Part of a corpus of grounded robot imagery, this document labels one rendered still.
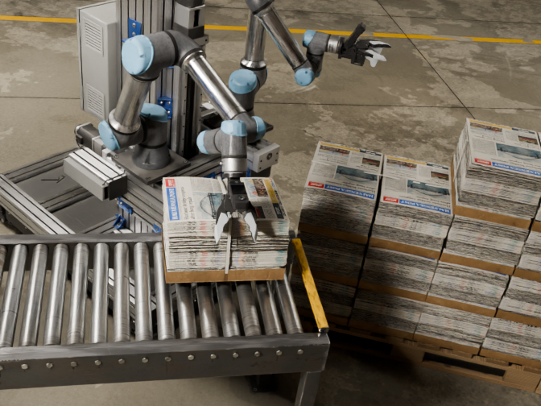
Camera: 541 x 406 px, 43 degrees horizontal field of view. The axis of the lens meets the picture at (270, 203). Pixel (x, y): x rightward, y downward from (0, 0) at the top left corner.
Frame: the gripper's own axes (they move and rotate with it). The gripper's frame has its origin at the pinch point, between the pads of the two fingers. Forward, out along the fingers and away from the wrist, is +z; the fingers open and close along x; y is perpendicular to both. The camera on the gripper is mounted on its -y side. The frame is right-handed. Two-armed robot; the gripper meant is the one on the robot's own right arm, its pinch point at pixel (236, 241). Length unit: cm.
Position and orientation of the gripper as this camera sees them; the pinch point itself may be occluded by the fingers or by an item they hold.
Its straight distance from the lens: 202.7
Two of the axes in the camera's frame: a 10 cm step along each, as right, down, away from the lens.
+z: 0.1, 10.0, 0.4
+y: -1.9, -0.3, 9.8
